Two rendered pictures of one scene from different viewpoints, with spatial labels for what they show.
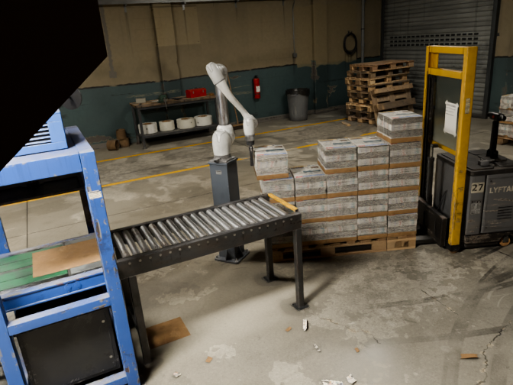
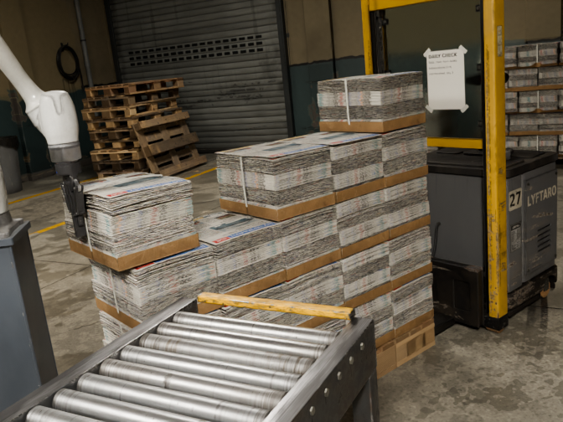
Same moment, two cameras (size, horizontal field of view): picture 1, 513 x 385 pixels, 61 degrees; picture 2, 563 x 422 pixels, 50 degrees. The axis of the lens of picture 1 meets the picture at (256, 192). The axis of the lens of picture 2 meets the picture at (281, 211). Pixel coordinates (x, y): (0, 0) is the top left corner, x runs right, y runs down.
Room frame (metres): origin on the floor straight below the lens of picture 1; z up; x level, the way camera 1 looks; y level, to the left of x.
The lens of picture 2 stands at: (2.05, 0.58, 1.39)
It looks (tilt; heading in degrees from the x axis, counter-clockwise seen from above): 14 degrees down; 324
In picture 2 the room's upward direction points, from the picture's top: 6 degrees counter-clockwise
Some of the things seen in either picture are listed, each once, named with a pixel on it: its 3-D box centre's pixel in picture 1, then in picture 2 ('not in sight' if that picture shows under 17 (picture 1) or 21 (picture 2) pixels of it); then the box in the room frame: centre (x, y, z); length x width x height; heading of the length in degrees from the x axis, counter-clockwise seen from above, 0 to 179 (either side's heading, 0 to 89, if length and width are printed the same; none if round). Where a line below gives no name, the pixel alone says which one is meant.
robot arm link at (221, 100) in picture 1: (222, 106); not in sight; (4.13, 0.25, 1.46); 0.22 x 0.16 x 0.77; 170
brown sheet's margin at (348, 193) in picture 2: (366, 162); (328, 185); (3.97, -1.06, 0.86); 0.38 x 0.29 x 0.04; 3
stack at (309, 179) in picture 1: (322, 209); (260, 316); (3.94, -0.63, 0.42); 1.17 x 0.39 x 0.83; 93
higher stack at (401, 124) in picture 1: (396, 180); (377, 217); (3.98, -1.36, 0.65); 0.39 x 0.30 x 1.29; 3
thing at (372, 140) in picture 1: (366, 141); (326, 137); (3.95, -1.06, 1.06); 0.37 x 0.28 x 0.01; 3
